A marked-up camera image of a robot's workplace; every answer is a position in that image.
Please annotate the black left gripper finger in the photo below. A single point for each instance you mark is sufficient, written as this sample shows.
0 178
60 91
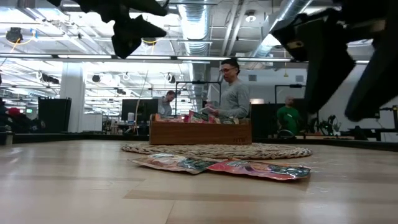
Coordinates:
146 6
130 34

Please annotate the orange peach tea sachet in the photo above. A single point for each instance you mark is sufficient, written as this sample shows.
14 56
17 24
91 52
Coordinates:
166 118
261 170

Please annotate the silver round air duct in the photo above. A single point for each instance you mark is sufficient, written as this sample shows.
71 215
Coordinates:
196 25
290 9

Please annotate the round ceiling sensor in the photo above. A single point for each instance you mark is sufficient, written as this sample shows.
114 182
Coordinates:
250 17

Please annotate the black camera gantry frame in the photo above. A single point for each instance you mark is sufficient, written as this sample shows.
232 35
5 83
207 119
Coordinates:
295 86
199 82

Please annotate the long ceiling light strip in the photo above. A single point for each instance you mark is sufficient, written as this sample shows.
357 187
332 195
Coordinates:
84 56

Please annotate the red strawberry tea sachet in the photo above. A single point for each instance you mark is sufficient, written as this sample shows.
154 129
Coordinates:
199 116

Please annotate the white cabinet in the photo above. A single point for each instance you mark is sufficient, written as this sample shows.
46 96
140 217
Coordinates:
92 123

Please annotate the wooden three-compartment tray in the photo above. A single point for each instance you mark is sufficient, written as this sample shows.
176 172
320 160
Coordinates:
199 133

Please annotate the black computer monitor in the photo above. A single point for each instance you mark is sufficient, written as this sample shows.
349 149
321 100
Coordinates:
140 109

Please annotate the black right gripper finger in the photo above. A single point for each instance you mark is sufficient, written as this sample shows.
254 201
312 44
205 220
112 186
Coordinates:
323 74
379 87

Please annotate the black metal table frame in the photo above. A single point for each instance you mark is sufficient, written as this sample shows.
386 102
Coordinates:
62 137

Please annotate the black partition panel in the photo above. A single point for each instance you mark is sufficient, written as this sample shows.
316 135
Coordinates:
264 121

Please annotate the person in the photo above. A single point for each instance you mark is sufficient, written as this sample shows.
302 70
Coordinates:
288 119
236 99
164 109

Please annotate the round woven straw placemat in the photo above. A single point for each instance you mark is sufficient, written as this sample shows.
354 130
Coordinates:
233 152

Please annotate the beige tea bag sachet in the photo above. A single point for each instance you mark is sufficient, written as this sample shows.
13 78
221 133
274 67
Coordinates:
174 163
228 120

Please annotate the black background robot arm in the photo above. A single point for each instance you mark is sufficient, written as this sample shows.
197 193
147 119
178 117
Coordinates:
332 118

